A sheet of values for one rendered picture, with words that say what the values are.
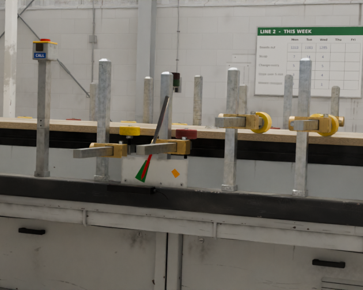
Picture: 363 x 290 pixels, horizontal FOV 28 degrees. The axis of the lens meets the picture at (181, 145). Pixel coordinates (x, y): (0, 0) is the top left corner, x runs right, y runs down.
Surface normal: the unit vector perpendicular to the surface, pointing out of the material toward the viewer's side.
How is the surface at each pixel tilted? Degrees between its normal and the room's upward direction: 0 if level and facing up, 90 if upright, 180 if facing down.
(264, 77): 90
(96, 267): 90
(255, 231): 90
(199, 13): 90
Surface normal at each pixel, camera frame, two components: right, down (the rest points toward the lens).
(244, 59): -0.36, 0.04
